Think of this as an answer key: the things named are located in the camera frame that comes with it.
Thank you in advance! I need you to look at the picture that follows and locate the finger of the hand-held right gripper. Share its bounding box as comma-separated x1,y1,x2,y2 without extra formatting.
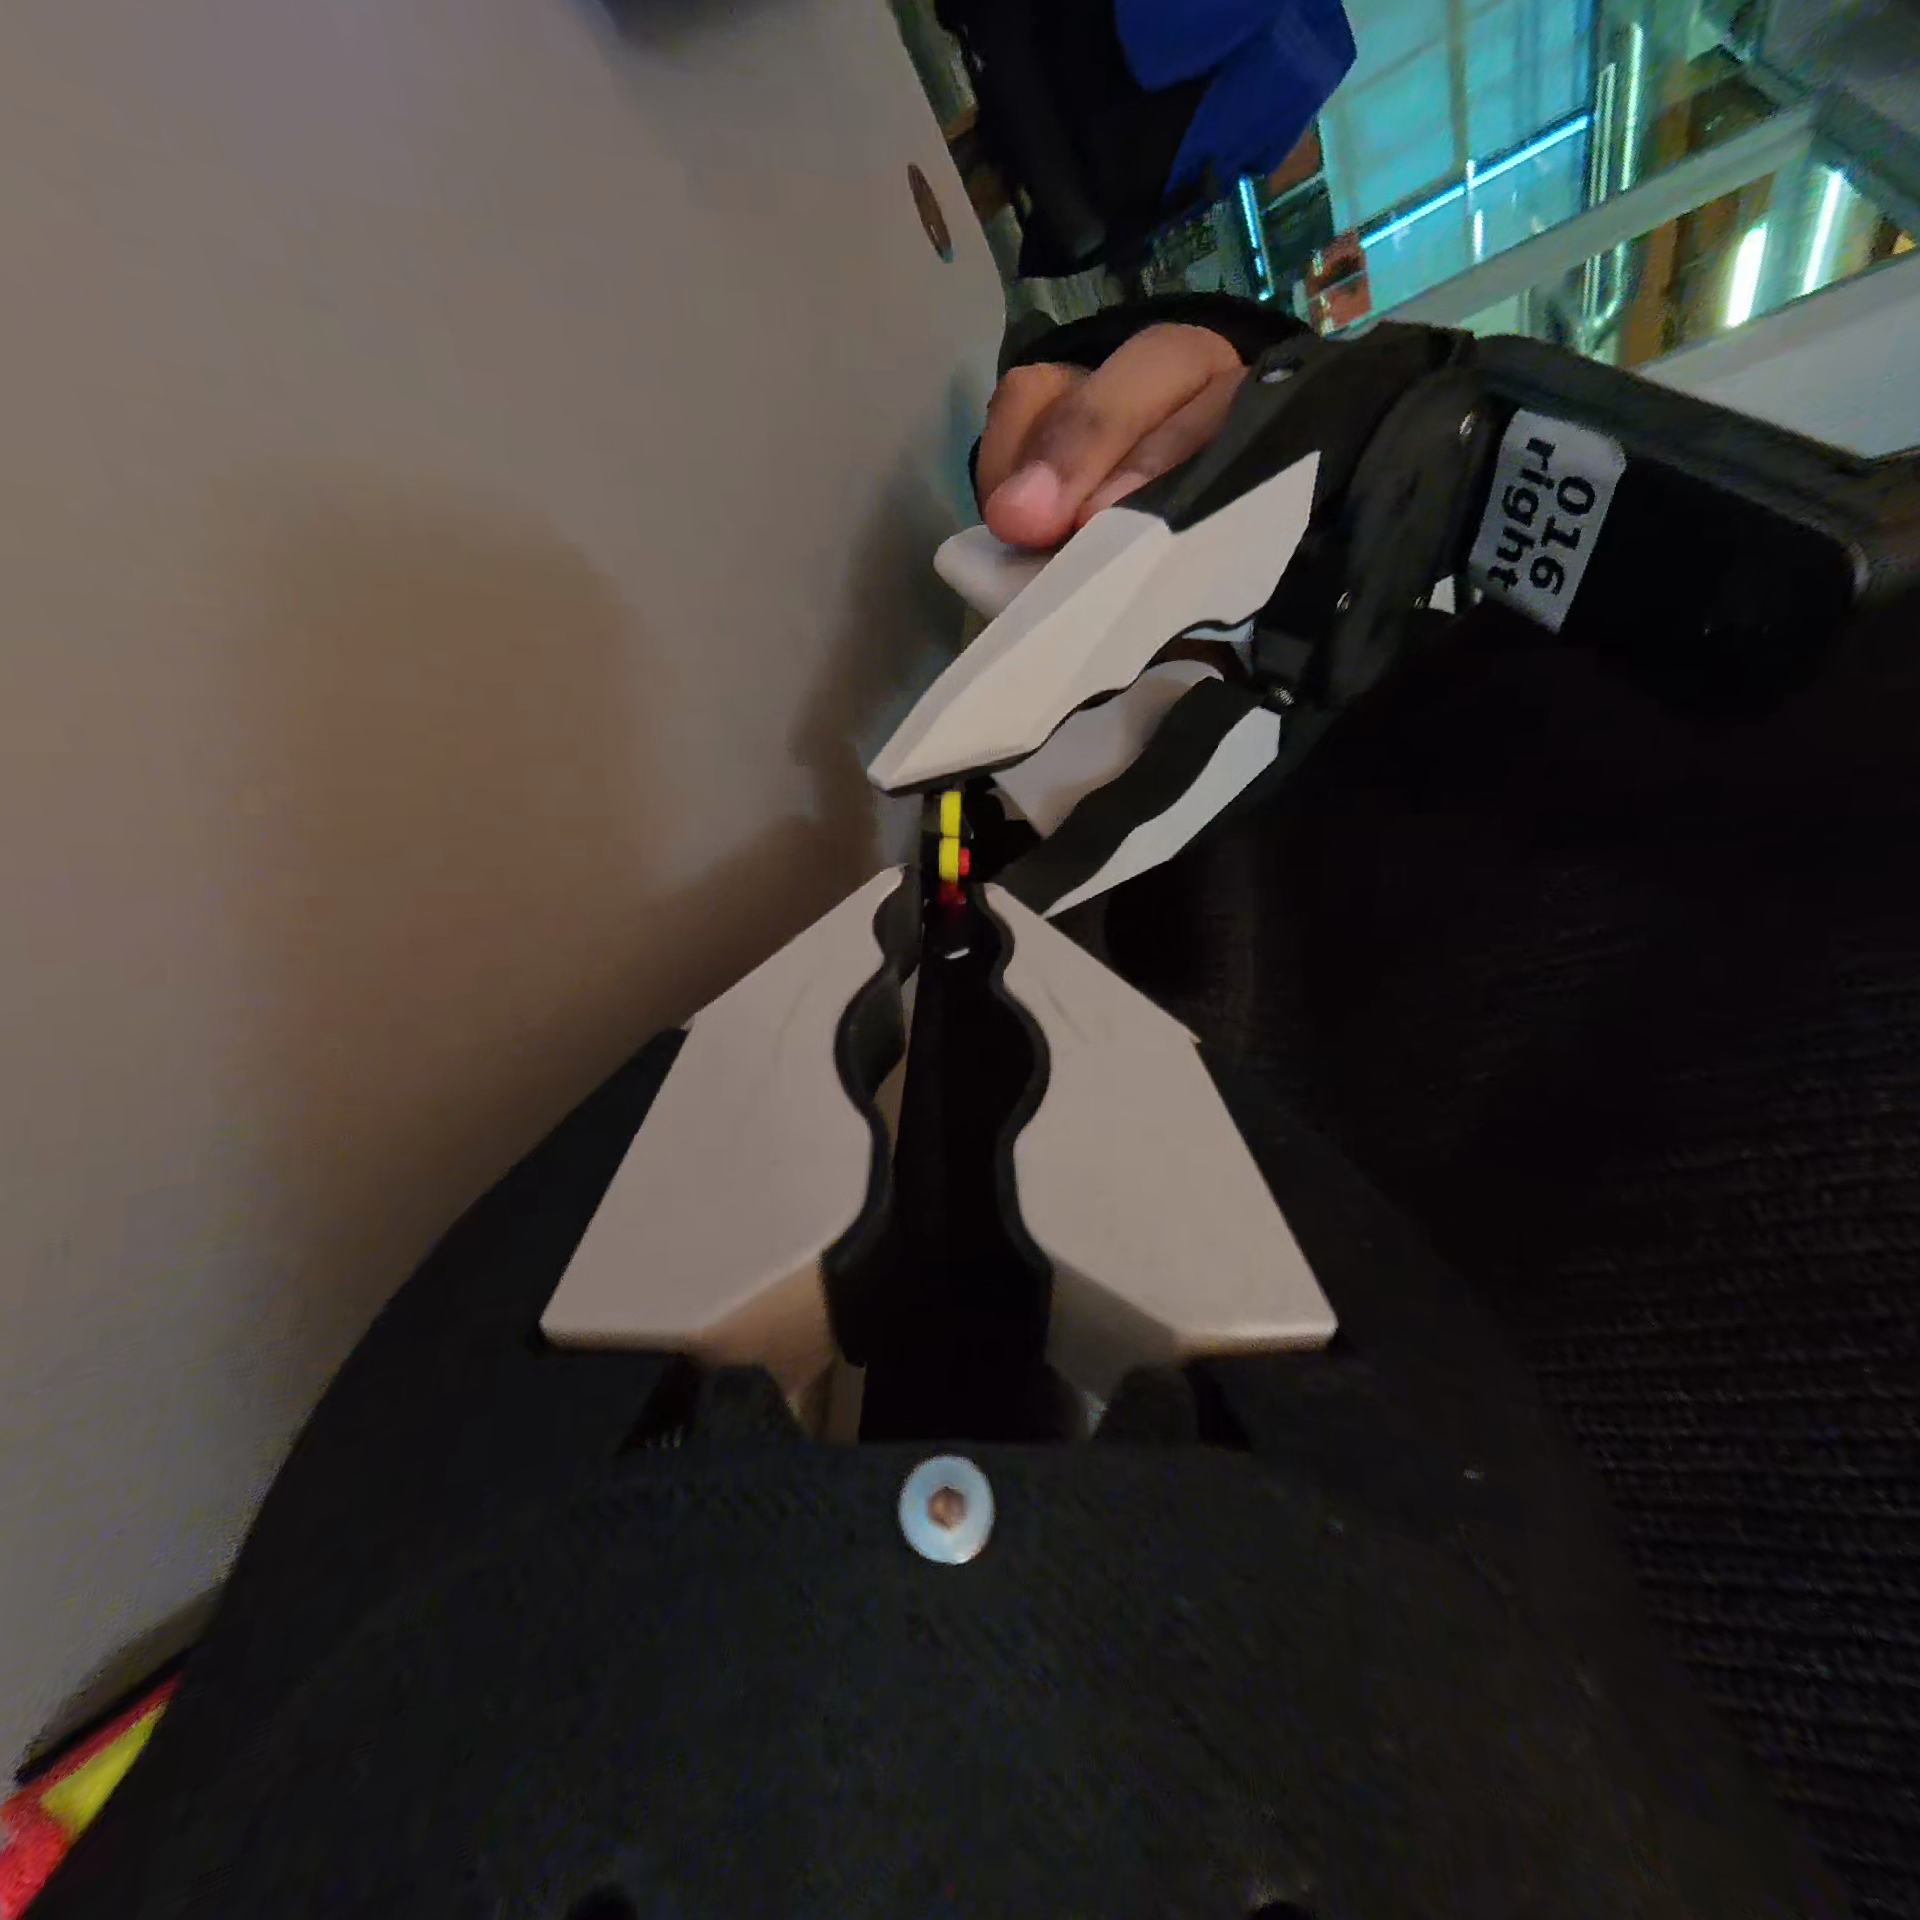
982,673,1289,921
866,450,1326,798

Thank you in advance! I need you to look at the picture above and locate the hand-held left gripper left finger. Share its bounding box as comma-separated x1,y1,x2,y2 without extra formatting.
535,863,920,1428

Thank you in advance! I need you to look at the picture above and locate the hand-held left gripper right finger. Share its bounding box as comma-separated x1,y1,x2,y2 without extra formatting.
960,884,1340,1428

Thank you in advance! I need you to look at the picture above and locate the red black yellow lego strip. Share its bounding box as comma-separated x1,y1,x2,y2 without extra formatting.
922,786,984,962

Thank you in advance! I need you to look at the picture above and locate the person's right forearm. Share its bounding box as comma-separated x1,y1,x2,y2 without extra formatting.
993,292,1315,381

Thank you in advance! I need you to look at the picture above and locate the person's right hand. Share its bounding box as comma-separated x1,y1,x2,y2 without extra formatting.
972,318,1256,552

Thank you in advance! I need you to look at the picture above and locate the red yellow printed box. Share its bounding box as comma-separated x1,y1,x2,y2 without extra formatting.
0,1672,182,1920

